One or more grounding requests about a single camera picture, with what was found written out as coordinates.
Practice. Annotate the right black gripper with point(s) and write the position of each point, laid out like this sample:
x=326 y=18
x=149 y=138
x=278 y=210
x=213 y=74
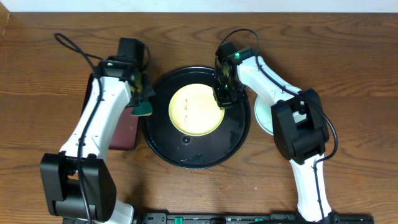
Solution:
x=223 y=102

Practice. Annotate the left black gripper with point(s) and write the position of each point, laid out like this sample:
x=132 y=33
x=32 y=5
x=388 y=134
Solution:
x=149 y=91

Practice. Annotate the green sponge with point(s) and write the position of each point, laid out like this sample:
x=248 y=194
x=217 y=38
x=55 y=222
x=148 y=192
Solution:
x=143 y=109

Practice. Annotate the mint green plate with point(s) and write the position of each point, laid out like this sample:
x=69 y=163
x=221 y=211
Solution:
x=262 y=112

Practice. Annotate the yellow plate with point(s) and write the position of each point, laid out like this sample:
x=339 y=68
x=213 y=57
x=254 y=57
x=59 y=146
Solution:
x=193 y=110

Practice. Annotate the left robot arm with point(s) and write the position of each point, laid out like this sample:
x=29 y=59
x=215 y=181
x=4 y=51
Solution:
x=77 y=184

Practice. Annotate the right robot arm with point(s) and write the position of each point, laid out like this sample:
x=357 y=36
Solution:
x=298 y=122

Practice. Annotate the rectangular black brown tray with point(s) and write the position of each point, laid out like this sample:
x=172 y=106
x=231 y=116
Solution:
x=125 y=134

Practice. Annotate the round black serving tray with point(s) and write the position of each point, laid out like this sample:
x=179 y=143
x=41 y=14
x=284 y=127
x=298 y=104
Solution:
x=183 y=150

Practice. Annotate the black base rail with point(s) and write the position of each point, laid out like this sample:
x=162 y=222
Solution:
x=163 y=218

